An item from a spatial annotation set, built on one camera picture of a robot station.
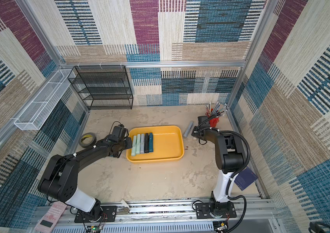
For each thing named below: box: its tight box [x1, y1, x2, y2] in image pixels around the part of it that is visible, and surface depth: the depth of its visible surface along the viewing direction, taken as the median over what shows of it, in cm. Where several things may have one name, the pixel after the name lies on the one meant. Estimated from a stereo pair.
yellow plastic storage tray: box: [126, 125, 185, 164], surface depth 98 cm
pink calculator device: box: [34, 200, 68, 233], surface depth 73 cm
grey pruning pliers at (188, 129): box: [183, 120, 194, 138], surface depth 107 cm
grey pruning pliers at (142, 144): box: [140, 133, 145, 154], surface depth 97 cm
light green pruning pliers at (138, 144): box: [135, 133, 141, 155], surface depth 96 cm
